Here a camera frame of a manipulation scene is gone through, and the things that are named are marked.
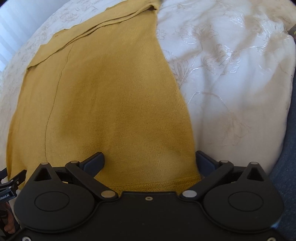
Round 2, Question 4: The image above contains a left hand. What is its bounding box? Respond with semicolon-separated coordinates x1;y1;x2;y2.
4;202;16;234

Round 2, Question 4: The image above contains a white floral bedspread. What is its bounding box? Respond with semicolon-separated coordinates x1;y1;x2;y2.
0;0;296;176

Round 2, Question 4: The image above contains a yellow knit sweater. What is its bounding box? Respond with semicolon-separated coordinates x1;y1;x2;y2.
6;1;200;192

